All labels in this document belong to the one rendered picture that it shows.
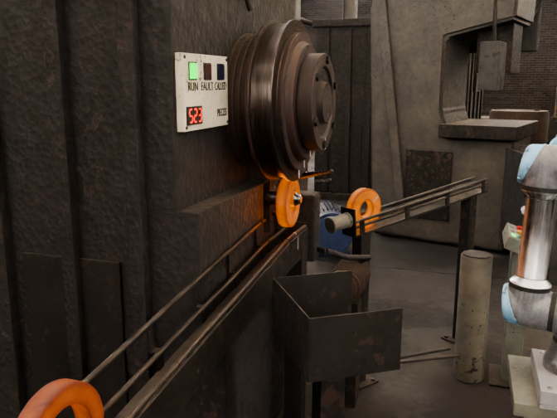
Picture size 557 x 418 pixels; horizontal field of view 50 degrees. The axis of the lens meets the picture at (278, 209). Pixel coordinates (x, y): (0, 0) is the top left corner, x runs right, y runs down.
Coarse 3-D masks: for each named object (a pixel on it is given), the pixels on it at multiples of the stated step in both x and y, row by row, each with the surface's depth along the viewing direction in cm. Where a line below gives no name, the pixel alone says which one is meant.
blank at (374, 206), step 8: (360, 192) 221; (368, 192) 223; (376, 192) 226; (352, 200) 220; (360, 200) 221; (368, 200) 224; (376, 200) 227; (352, 208) 220; (360, 208) 222; (368, 208) 228; (376, 208) 227; (360, 216) 223
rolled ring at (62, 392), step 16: (48, 384) 86; (64, 384) 86; (80, 384) 89; (32, 400) 83; (48, 400) 83; (64, 400) 86; (80, 400) 89; (96, 400) 93; (32, 416) 81; (48, 416) 82; (80, 416) 93; (96, 416) 93
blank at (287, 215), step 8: (280, 184) 179; (288, 184) 179; (296, 184) 186; (280, 192) 178; (288, 192) 179; (280, 200) 177; (288, 200) 179; (280, 208) 178; (288, 208) 180; (296, 208) 188; (280, 216) 179; (288, 216) 181; (296, 216) 188; (280, 224) 182; (288, 224) 181
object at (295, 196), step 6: (264, 192) 185; (270, 192) 184; (276, 192) 184; (294, 192) 183; (264, 198) 185; (270, 198) 184; (294, 198) 182; (300, 198) 182; (270, 204) 186; (294, 204) 182
